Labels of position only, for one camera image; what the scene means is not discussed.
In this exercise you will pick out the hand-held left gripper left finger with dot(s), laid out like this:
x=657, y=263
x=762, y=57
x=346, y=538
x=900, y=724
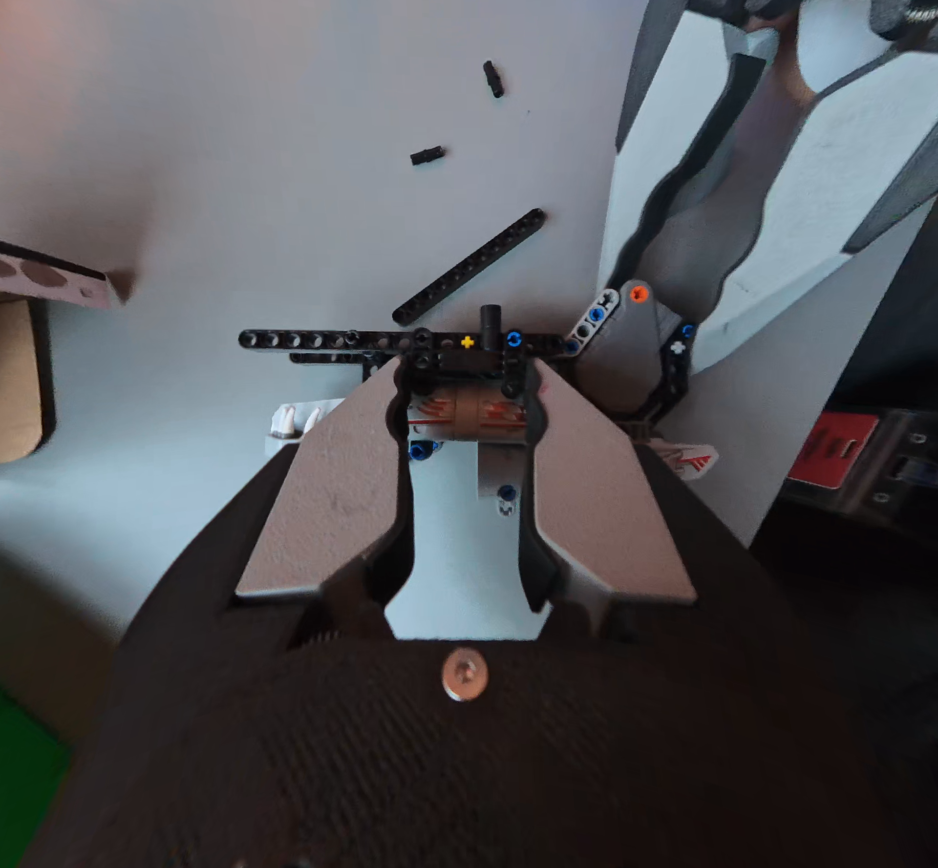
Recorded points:
x=322, y=509

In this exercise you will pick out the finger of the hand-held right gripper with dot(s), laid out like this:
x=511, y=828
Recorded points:
x=828, y=179
x=659, y=113

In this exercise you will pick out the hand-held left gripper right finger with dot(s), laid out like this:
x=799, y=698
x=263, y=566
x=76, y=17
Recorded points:
x=615, y=516

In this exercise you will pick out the green plastic bin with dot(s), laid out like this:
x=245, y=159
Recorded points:
x=26, y=773

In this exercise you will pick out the long black lego beam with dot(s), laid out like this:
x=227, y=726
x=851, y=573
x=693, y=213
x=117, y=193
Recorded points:
x=469, y=267

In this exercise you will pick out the open cardboard box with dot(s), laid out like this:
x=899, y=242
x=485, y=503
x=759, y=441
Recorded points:
x=18, y=370

